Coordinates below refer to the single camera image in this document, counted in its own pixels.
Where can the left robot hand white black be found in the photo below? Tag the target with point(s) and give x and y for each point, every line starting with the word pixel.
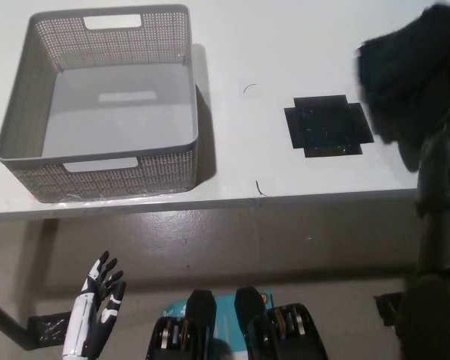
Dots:
pixel 80 322

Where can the black t-shirt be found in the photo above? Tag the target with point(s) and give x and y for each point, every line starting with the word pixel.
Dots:
pixel 405 75

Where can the black floor tape patch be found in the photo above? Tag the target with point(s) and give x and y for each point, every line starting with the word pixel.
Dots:
pixel 48 330
pixel 388 307

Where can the black metal table leg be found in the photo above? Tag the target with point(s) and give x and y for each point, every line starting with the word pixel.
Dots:
pixel 3 313

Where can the black ribbed robot body block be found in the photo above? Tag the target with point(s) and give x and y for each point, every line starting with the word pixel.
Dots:
pixel 252 307
pixel 200 311

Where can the grey perforated plastic basket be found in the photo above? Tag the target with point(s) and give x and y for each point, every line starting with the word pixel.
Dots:
pixel 105 180

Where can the teal robot body plate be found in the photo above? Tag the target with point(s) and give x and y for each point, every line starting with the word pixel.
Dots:
pixel 225 311

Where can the black tape patch on table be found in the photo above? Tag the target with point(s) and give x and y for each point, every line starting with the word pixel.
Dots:
pixel 328 127

